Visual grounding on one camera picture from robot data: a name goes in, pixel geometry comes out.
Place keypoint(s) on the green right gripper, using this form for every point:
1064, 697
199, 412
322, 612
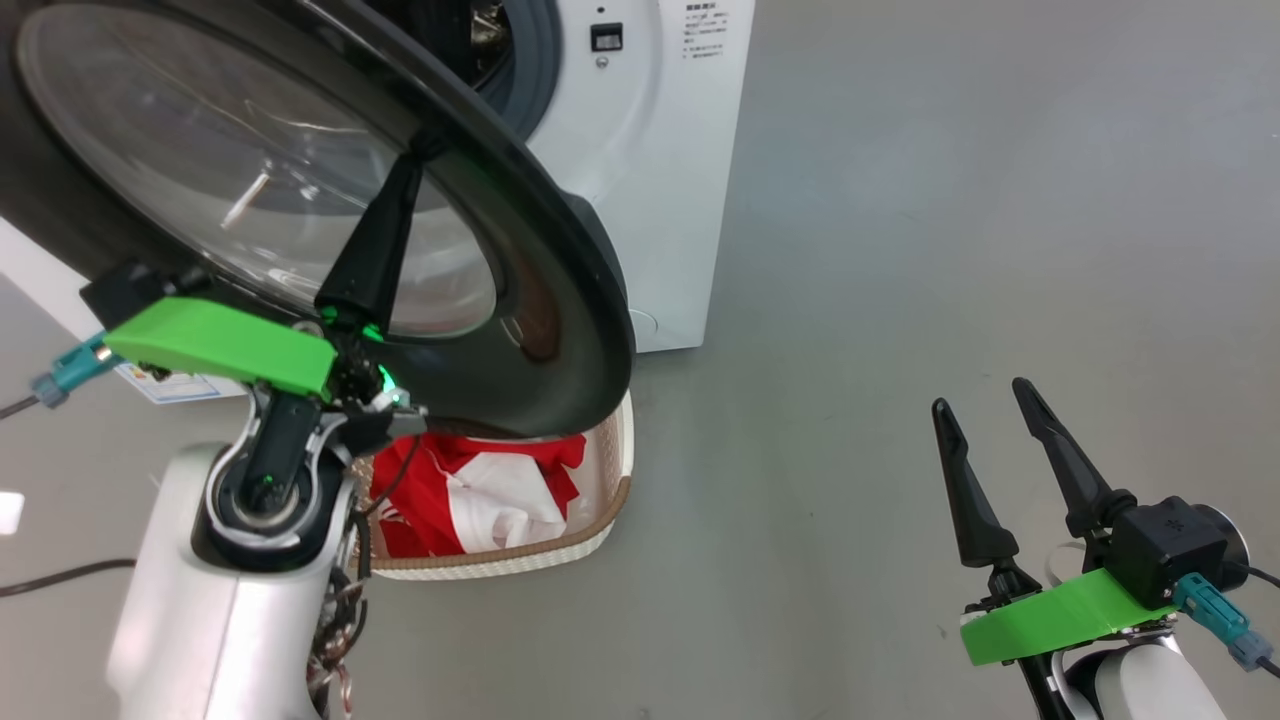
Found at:
1050, 615

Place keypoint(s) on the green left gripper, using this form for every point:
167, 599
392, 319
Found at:
220, 345

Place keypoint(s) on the dark round washing machine door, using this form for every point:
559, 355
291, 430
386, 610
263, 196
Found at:
560, 300

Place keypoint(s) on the red white garment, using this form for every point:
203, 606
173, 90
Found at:
440, 520

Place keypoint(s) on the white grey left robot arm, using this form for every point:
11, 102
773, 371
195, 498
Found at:
200, 620

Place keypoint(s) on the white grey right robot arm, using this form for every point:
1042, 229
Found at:
1150, 690

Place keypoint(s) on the grey rubber door gasket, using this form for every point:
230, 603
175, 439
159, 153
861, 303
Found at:
530, 60

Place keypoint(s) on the white washing machine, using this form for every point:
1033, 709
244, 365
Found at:
650, 150

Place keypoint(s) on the black door latch socket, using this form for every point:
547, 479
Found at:
606, 38

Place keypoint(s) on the beige perforated laundry basket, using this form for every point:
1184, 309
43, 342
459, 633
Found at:
600, 500

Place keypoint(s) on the blue white energy label sticker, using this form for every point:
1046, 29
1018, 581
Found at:
180, 385

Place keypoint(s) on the perforated steel drum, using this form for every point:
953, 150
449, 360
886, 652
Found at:
485, 35

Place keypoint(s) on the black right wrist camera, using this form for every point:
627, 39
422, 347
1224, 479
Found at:
1170, 550

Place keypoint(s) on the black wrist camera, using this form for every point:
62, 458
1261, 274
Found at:
130, 290
1170, 550

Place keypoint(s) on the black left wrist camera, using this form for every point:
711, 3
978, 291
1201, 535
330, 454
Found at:
130, 290

